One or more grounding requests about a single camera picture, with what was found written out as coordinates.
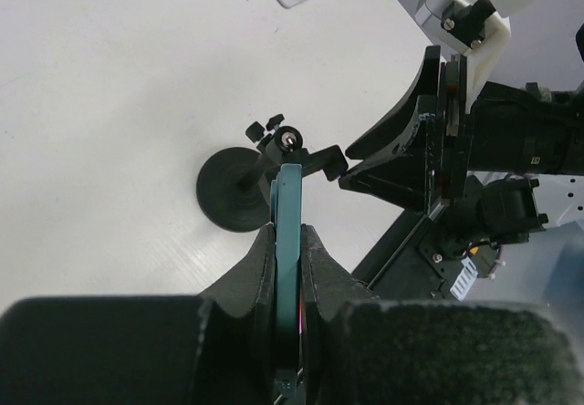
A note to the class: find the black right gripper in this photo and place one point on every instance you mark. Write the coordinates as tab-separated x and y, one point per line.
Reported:
511	130

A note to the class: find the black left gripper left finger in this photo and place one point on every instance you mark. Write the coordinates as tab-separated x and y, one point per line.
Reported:
209	348

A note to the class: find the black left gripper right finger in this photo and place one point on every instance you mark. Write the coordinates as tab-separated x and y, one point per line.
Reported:
361	349

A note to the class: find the teal smartphone black screen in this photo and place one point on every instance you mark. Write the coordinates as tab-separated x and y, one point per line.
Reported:
286	208

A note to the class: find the black round-base phone holder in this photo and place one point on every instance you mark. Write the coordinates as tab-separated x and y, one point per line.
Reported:
233	186

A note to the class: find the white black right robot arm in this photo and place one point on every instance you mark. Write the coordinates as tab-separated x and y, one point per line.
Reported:
496	207

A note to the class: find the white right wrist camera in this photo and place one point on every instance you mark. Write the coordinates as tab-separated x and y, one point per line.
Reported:
479	30

